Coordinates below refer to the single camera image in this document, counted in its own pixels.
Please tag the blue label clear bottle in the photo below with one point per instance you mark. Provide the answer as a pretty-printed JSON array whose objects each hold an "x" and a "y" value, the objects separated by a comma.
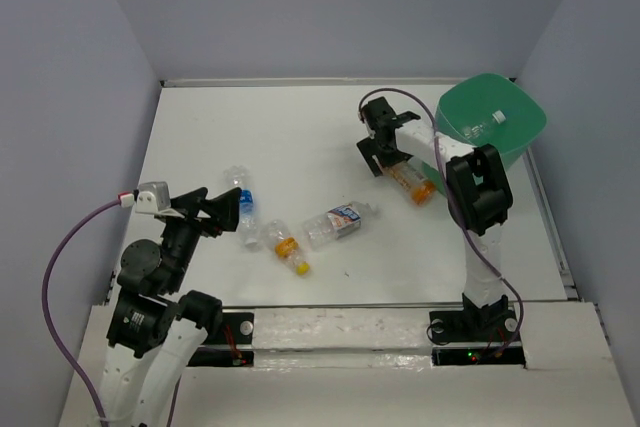
[{"x": 248, "y": 228}]

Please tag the yellow cap orange label bottle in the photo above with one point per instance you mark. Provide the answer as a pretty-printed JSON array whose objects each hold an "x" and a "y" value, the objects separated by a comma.
[{"x": 280, "y": 241}]

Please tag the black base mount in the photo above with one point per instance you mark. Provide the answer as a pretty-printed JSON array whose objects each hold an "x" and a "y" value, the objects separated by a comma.
[
  {"x": 475, "y": 336},
  {"x": 231, "y": 346}
]

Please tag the white blue label bottle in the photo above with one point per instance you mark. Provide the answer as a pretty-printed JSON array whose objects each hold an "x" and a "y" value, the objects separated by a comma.
[{"x": 338, "y": 222}]

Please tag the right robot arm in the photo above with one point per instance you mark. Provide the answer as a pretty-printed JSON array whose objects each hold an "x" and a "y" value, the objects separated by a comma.
[{"x": 479, "y": 196}]

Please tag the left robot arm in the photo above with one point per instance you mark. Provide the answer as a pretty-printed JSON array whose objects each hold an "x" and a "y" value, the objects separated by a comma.
[{"x": 151, "y": 338}]

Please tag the white foam strip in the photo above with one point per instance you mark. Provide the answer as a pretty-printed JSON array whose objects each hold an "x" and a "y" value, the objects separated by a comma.
[{"x": 348, "y": 338}]

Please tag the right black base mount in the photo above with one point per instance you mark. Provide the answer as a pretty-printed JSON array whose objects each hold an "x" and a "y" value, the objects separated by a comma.
[{"x": 475, "y": 336}]

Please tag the green plastic bin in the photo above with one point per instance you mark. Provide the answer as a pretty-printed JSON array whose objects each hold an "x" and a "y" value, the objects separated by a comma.
[{"x": 491, "y": 109}]

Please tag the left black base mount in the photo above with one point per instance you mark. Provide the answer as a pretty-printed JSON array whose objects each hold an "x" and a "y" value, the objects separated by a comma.
[{"x": 231, "y": 346}]

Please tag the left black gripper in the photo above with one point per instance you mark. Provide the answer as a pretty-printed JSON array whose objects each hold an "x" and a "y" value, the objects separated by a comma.
[{"x": 224, "y": 207}]

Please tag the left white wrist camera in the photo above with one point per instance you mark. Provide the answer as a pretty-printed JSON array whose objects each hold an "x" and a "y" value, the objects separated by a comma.
[{"x": 153, "y": 198}]

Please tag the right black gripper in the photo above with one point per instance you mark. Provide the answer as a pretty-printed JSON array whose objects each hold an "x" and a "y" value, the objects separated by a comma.
[{"x": 369, "y": 150}]

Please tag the clear crushed bottle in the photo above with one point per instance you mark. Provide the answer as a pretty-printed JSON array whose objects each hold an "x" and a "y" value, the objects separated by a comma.
[{"x": 482, "y": 132}]

